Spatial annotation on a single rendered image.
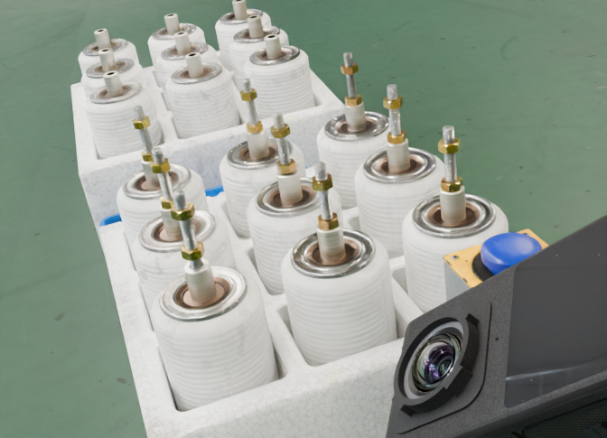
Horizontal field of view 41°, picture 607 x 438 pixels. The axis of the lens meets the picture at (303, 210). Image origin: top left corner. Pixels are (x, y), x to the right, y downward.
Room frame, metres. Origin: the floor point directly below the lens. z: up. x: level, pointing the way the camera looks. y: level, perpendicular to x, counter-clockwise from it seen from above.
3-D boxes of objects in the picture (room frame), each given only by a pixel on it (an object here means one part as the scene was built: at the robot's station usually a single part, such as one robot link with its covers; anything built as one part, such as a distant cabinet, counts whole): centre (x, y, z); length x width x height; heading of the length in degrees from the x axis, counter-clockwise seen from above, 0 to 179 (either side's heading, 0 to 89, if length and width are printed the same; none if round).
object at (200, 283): (0.57, 0.10, 0.26); 0.02 x 0.02 x 0.03
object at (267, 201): (0.72, 0.01, 0.25); 0.08 x 0.08 x 0.01
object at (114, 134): (1.11, 0.24, 0.16); 0.10 x 0.10 x 0.18
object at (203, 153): (1.25, 0.14, 0.09); 0.39 x 0.39 x 0.18; 11
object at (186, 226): (0.57, 0.10, 0.31); 0.01 x 0.01 x 0.08
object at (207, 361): (0.57, 0.10, 0.16); 0.10 x 0.10 x 0.18
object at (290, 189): (0.72, 0.01, 0.26); 0.02 x 0.02 x 0.03
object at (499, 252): (0.45, -0.13, 0.32); 0.04 x 0.04 x 0.02
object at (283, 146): (0.72, 0.01, 0.31); 0.01 x 0.01 x 0.08
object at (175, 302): (0.57, 0.10, 0.25); 0.08 x 0.08 x 0.01
